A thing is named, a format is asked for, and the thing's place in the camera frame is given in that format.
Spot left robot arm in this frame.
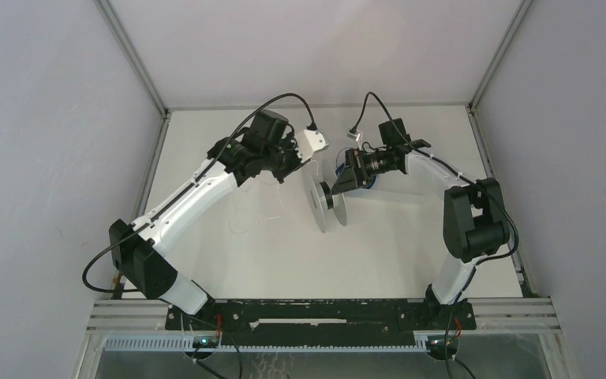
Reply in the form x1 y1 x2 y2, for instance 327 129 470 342
109 110 327 329

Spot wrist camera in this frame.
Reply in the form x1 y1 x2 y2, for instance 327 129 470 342
294 129 330 162
346 128 363 144

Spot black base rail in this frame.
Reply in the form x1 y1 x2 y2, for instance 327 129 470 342
165 298 477 345

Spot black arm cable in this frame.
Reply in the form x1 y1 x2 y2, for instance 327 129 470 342
80 92 319 295
352 91 521 379

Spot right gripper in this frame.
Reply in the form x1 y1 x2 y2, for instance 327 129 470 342
331 148 398 194

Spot white slotted cable duct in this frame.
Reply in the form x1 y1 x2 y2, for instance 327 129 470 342
103 335 443 353

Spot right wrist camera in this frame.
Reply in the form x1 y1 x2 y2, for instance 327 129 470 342
346 128 363 144

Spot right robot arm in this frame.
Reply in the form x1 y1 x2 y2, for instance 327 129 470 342
330 118 511 328

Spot white thin cable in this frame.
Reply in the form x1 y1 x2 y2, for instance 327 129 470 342
226 162 320 235

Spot white cable spool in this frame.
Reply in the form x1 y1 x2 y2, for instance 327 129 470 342
301 160 348 233

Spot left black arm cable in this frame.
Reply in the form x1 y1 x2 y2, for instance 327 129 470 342
80 92 319 295

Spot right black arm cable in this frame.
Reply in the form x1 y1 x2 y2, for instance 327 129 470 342
352 91 521 379

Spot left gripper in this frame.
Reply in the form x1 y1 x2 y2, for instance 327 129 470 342
262 133 311 185

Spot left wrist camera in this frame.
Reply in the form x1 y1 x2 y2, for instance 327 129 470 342
294 129 330 162

